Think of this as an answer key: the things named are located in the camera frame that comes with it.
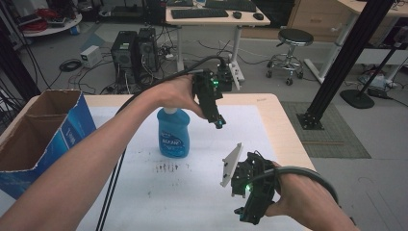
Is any person's left hand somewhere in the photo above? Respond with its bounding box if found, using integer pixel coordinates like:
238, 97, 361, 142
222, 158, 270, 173
143, 74, 207, 119

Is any right hand-held gripper cable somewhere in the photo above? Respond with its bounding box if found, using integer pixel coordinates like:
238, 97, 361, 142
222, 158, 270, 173
249, 165, 341, 207

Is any grey floor mat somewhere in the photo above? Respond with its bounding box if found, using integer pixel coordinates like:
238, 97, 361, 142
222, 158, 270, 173
280, 101, 372, 160

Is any black round stool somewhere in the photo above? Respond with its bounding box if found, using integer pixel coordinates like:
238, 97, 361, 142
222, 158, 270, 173
265, 27, 315, 87

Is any blue cardboard box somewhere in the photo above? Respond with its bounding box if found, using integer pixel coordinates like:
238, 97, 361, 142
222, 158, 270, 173
0, 89, 97, 200

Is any black aluminium frame post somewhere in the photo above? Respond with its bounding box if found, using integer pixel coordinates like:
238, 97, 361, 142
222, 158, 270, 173
295, 0, 396, 131

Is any black computer tower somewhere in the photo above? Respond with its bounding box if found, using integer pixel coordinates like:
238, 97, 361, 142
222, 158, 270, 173
110, 30, 140, 87
137, 26, 161, 82

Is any white table mat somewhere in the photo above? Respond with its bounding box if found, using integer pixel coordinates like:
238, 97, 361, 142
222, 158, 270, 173
76, 104, 307, 231

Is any white power strip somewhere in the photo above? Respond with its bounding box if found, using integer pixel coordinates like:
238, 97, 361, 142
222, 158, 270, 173
228, 60, 245, 91

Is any black slanted post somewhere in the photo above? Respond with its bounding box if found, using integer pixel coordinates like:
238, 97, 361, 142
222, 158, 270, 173
0, 18, 41, 101

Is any black round-base stand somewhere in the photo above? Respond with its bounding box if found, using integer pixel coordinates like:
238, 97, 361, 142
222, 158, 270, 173
339, 40, 408, 111

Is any thin black cable pair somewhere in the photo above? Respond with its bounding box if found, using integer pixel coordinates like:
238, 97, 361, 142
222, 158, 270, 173
95, 147, 128, 231

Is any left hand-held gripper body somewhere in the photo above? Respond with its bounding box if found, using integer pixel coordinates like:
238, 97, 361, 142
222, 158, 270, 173
191, 68, 224, 123

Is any round white table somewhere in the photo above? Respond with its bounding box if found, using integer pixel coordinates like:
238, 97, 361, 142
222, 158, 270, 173
18, 12, 84, 39

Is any coiled black cable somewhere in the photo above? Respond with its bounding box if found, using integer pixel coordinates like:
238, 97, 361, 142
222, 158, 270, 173
59, 58, 83, 73

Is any person's right hand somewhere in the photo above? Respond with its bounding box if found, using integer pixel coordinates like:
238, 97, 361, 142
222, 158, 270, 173
265, 161, 339, 223

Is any hand-held gripper cable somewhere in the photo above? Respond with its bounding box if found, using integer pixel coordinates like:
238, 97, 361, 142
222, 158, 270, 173
115, 55, 229, 116
249, 165, 341, 207

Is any white-legged desk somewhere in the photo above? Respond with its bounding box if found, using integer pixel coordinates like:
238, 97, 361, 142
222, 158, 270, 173
302, 0, 408, 85

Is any blue liquid bottle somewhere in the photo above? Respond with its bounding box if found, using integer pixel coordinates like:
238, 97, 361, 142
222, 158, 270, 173
156, 107, 191, 159

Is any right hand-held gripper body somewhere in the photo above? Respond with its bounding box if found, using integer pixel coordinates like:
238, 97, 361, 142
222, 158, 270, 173
219, 141, 277, 214

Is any wooden cabinet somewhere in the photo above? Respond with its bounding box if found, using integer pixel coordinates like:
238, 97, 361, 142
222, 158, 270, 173
286, 0, 354, 43

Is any left hand-held gripper cable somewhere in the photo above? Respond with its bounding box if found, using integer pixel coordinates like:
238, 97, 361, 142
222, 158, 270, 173
115, 55, 229, 116

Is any small white box device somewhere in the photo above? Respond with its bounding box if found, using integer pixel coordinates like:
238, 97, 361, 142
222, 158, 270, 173
79, 44, 103, 68

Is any light wooden desk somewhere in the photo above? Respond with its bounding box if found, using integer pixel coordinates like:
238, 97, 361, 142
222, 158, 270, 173
165, 5, 271, 91

